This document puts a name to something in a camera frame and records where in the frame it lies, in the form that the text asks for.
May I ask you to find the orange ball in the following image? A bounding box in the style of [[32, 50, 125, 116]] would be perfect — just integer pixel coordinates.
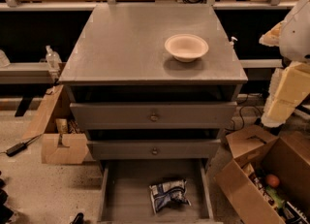
[[265, 174, 280, 188]]

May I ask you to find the grey top drawer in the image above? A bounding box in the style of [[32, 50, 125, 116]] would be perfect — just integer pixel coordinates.
[[70, 102, 236, 131]]

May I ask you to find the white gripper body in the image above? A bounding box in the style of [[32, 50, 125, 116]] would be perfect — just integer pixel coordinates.
[[261, 68, 283, 128]]

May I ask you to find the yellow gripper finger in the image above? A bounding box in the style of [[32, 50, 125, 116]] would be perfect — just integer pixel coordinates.
[[269, 61, 310, 122]]

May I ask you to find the blue chip bag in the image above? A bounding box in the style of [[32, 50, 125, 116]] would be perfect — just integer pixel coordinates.
[[149, 179, 191, 213]]

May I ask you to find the grey middle drawer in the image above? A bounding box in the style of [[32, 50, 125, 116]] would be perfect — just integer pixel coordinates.
[[87, 140, 220, 160]]

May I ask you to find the grey open bottom drawer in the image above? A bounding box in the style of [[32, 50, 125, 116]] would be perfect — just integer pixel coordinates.
[[98, 159, 215, 224]]

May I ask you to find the left cardboard box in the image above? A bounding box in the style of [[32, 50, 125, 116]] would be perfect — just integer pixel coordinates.
[[22, 85, 92, 165]]

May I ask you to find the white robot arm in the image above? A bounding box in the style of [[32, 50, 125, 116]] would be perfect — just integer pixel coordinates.
[[259, 0, 310, 127]]

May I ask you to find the white paper bowl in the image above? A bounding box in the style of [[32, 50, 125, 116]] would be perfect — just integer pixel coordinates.
[[165, 34, 209, 62]]

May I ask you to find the white pump bottle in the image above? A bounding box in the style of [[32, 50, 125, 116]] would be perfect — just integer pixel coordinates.
[[230, 36, 238, 48]]

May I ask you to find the cardboard box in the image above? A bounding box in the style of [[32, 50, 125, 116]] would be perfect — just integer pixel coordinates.
[[215, 125, 310, 224], [22, 85, 92, 165]]

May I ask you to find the right cardboard box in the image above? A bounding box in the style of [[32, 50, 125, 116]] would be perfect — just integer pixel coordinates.
[[215, 125, 310, 224]]

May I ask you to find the clear plastic bottle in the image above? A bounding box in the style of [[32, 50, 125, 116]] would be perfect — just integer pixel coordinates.
[[46, 46, 61, 70]]

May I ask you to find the grey drawer cabinet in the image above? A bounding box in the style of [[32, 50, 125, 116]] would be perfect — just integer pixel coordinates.
[[58, 2, 249, 171]]

